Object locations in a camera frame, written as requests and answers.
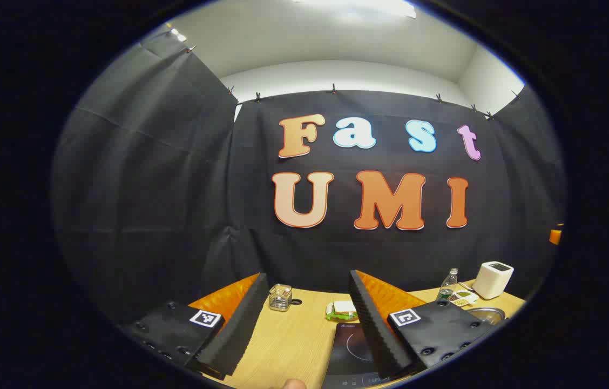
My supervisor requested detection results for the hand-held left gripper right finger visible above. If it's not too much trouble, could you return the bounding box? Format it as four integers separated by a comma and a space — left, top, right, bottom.
348, 269, 500, 381

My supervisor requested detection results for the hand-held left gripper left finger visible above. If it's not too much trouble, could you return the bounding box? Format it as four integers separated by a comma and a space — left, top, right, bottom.
120, 272, 271, 380

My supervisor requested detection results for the black induction cooktop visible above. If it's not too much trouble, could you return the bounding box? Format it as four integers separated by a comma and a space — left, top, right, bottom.
322, 322, 408, 389

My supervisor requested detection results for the steel pot with black handle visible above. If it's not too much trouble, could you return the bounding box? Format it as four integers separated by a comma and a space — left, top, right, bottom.
466, 307, 506, 326

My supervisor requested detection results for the plate with sandwich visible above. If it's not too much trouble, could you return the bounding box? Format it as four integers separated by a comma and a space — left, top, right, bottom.
326, 301, 359, 323

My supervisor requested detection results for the white toaster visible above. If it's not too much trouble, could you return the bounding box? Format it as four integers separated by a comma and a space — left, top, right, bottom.
472, 261, 515, 300

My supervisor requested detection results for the clear plastic water bottle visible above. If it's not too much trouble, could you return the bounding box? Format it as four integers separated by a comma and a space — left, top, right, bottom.
436, 268, 459, 301

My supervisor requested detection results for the white divided dish of beans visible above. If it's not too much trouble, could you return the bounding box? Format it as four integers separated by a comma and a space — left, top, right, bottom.
449, 290, 479, 307

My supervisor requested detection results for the black backdrop cloth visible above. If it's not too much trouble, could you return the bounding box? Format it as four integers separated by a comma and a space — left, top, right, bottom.
51, 30, 567, 325

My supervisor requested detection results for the row of black backdrop clips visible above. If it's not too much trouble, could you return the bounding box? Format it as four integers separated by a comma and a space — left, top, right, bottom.
186, 46, 521, 120

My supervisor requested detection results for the ceiling light panel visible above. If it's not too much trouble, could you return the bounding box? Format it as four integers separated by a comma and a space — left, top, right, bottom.
294, 0, 417, 19

